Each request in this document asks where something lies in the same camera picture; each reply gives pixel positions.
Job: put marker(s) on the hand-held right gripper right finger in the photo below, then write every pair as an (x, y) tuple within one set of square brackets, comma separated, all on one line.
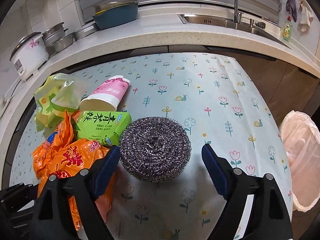
[(215, 172)]

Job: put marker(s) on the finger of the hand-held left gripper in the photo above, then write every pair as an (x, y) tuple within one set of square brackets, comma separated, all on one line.
[(17, 197)]

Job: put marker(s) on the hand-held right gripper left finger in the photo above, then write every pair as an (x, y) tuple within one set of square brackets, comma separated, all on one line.
[(107, 172)]

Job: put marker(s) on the orange plastic bag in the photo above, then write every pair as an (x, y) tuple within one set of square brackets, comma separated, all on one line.
[(67, 155)]

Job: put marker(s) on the steel wool scrubber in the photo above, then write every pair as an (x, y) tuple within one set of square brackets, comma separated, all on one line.
[(155, 147)]

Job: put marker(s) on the white lined trash bin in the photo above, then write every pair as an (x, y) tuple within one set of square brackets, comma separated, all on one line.
[(302, 155)]

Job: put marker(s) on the green carton box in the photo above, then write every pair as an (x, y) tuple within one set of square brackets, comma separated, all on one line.
[(100, 127)]

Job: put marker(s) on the floral tablecloth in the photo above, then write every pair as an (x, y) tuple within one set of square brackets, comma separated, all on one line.
[(212, 110)]

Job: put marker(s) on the pink paper cup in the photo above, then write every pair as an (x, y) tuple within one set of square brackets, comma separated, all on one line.
[(110, 90)]

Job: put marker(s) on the green yellow plastic packet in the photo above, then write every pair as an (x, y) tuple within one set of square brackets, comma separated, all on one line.
[(50, 97)]

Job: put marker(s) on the steel bowl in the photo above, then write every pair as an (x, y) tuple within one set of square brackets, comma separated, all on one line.
[(61, 43)]

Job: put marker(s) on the white rice cooker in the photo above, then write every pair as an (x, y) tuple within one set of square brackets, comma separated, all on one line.
[(28, 55)]

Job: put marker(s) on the stacked steel pots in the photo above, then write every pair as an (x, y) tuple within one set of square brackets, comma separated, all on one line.
[(53, 31)]

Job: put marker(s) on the steel sink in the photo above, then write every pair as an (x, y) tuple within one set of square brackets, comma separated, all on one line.
[(212, 20)]

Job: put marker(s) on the dark sink scrubber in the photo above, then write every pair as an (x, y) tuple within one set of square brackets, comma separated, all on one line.
[(260, 25)]

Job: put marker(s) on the sink knob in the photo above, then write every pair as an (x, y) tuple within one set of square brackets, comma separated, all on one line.
[(251, 22)]

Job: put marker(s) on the blue plastic basin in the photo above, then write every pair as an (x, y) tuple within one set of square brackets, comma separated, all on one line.
[(117, 17)]

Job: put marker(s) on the green dish soap bottle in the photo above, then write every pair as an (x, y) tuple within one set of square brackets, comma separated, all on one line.
[(286, 31)]

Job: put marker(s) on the beige hanging cloth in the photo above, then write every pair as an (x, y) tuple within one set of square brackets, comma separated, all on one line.
[(305, 15)]

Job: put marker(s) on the grey hanging cloth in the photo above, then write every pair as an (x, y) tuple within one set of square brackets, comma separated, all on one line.
[(291, 6)]

